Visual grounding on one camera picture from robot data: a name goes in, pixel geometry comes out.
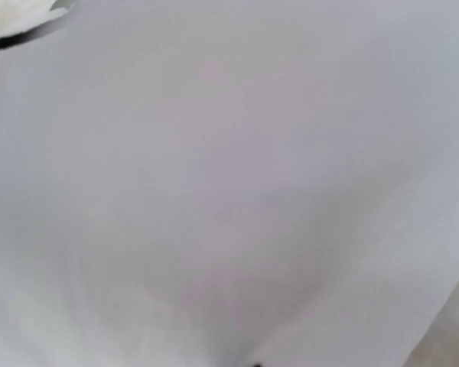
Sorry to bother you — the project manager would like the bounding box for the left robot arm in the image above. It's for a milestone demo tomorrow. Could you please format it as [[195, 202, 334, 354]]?
[[0, 1, 75, 51]]

